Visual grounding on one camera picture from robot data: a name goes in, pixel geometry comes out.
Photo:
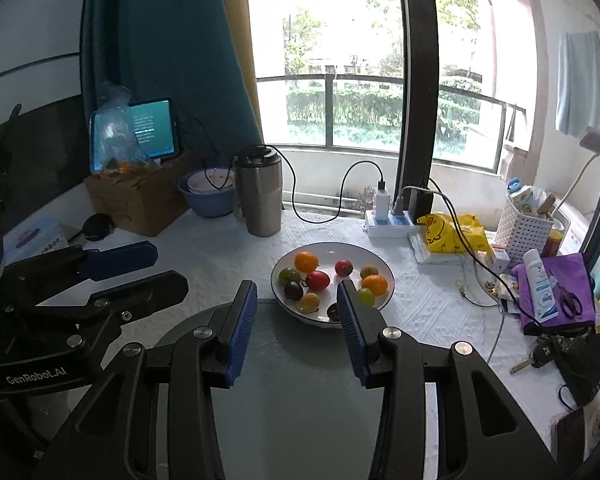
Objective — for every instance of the white plastic basket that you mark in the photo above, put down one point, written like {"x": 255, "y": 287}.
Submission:
{"x": 517, "y": 232}

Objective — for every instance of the cardboard box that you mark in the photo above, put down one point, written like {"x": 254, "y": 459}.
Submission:
{"x": 148, "y": 204}

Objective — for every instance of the white round plate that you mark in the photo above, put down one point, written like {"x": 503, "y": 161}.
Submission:
{"x": 339, "y": 261}

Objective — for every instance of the white tissue pack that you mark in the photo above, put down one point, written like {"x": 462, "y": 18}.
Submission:
{"x": 424, "y": 256}

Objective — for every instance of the white lotion tube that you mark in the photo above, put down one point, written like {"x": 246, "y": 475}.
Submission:
{"x": 541, "y": 290}

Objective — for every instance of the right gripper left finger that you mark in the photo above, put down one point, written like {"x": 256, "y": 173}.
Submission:
{"x": 224, "y": 354}

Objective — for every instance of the white charger plug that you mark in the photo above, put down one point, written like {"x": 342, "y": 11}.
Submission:
{"x": 382, "y": 203}

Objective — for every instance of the red tomato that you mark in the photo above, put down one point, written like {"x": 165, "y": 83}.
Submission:
{"x": 317, "y": 281}

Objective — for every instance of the orange fruit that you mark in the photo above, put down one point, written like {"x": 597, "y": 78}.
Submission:
{"x": 306, "y": 262}

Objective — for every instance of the light blue hanging towel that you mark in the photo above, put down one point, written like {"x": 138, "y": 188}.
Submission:
{"x": 578, "y": 83}

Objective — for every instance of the steel travel mug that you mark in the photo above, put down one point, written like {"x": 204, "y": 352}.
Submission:
{"x": 259, "y": 186}

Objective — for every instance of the clear plastic bag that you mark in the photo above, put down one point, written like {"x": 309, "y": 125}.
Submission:
{"x": 115, "y": 151}

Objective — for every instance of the white power strip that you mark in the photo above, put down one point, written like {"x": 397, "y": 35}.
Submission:
{"x": 395, "y": 227}

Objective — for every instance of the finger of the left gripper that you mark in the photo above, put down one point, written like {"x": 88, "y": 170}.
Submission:
{"x": 122, "y": 304}
{"x": 80, "y": 264}

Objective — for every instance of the purple cloth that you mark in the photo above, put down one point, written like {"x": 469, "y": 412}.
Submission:
{"x": 572, "y": 291}

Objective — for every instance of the black power adapter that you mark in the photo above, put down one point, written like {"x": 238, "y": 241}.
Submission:
{"x": 420, "y": 203}

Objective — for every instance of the grey round placemat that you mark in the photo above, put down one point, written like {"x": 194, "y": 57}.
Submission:
{"x": 297, "y": 411}

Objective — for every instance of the white desk lamp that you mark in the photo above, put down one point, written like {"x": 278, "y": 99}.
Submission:
{"x": 589, "y": 139}

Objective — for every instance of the black scissors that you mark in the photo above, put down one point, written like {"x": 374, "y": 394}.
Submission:
{"x": 568, "y": 300}

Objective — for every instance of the green apple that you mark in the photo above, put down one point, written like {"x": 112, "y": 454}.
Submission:
{"x": 289, "y": 275}

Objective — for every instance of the car key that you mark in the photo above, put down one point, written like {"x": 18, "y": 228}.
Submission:
{"x": 541, "y": 354}

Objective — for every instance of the teal curtain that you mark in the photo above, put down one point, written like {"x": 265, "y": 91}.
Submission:
{"x": 180, "y": 50}

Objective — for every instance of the brown round fruit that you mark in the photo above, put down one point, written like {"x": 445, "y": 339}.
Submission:
{"x": 309, "y": 303}
{"x": 367, "y": 271}

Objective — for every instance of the blue plastic bowl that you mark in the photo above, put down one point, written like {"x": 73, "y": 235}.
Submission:
{"x": 209, "y": 193}

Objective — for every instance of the white lace tablecloth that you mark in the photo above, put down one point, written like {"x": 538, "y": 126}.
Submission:
{"x": 435, "y": 303}

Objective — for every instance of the tablet with lit screen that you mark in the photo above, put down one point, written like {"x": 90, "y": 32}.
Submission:
{"x": 155, "y": 129}

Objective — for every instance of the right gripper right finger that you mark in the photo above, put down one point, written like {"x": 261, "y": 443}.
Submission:
{"x": 362, "y": 327}

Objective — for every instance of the yellow duck plastic bag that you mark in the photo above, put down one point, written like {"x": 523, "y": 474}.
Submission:
{"x": 445, "y": 235}

